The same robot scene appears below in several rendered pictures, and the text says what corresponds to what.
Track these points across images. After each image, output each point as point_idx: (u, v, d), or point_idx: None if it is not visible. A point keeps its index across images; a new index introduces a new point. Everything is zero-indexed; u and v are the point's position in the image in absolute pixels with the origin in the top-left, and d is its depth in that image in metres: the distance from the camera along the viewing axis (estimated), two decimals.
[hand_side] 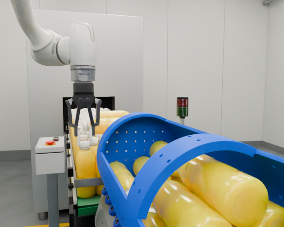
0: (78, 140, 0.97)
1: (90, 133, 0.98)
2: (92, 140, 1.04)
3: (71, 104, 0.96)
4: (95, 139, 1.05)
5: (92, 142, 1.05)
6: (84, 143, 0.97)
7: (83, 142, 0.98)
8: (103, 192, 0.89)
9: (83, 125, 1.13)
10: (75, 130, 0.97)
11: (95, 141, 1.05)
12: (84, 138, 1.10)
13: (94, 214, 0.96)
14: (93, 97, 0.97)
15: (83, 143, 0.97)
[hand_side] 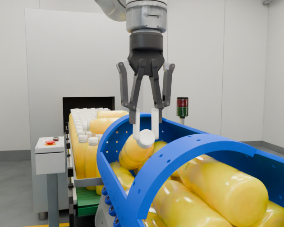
0: (137, 130, 0.58)
1: (156, 118, 0.59)
2: (92, 140, 1.04)
3: (126, 69, 0.57)
4: (95, 139, 1.05)
5: (92, 142, 1.05)
6: (146, 145, 0.59)
7: (145, 141, 0.59)
8: (103, 192, 0.89)
9: (83, 125, 1.13)
10: (132, 114, 0.58)
11: (95, 141, 1.05)
12: (84, 138, 1.10)
13: (94, 214, 0.96)
14: (161, 58, 0.59)
15: (144, 145, 0.59)
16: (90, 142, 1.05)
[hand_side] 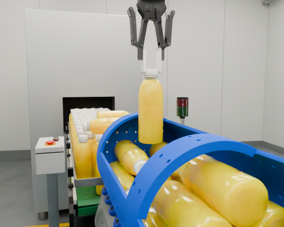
0: (144, 64, 0.72)
1: (160, 55, 0.72)
2: (151, 70, 0.72)
3: (135, 13, 0.70)
4: (155, 70, 0.72)
5: (151, 73, 0.72)
6: None
7: None
8: (103, 192, 0.89)
9: (83, 125, 1.13)
10: (140, 51, 0.72)
11: (155, 73, 0.72)
12: (84, 138, 1.10)
13: (94, 214, 0.96)
14: (164, 5, 0.72)
15: None
16: (148, 73, 0.72)
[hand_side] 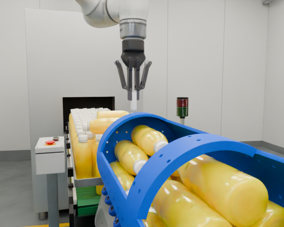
0: None
1: None
2: None
3: (144, 65, 0.90)
4: None
5: None
6: None
7: None
8: (103, 192, 0.89)
9: (83, 125, 1.13)
10: (136, 93, 0.91)
11: None
12: (84, 138, 1.10)
13: (94, 214, 0.96)
14: None
15: None
16: None
